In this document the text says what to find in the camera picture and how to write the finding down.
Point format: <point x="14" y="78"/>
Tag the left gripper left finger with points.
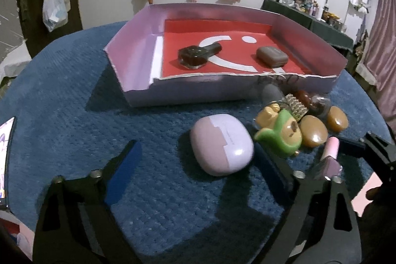
<point x="76" y="224"/>

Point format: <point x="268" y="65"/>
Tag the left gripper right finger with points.
<point x="318" y="225"/>

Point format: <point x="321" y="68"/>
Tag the purple pink nail polish bottle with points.
<point x="328" y="166"/>

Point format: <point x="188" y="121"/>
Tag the orange round sponge puff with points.
<point x="313" y="130"/>

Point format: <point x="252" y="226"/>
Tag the green yellow toy figure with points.
<point x="278" y="131"/>

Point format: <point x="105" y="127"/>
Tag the lilac earbuds case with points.
<point x="221" y="144"/>

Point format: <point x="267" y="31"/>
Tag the grey-brown compact case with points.
<point x="272" y="57"/>

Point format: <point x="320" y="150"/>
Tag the black starry nail polish bottle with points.
<point x="194" y="57"/>

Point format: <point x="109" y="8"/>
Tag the blue textured cushion cover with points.
<point x="71" y="117"/>

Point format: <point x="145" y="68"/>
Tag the glitter filled small jar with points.
<point x="319" y="106"/>

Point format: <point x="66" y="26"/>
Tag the dark red round stone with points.
<point x="305" y="98"/>

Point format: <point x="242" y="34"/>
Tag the pink curtain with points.
<point x="380" y="58"/>

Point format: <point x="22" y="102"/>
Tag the dark green covered table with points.
<point x="329" y="34"/>

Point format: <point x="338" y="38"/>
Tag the pink red cardboard box tray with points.
<point x="144" y="55"/>

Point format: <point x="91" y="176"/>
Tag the white plastic bag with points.
<point x="54" y="14"/>

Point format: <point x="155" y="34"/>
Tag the dark wooden door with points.
<point x="35" y="33"/>

